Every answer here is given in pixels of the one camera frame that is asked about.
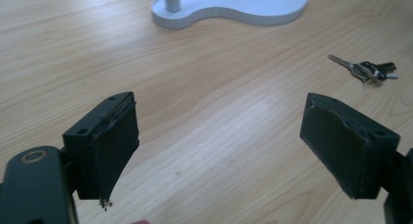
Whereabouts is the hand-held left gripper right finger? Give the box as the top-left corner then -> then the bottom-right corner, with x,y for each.
299,92 -> 401,201

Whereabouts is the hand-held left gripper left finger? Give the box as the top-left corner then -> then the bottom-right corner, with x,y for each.
61,91 -> 140,209

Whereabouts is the bunch of keys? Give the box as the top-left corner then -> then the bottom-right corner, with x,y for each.
327,54 -> 399,84

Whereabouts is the white lamp base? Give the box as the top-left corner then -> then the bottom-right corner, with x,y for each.
150,0 -> 310,31

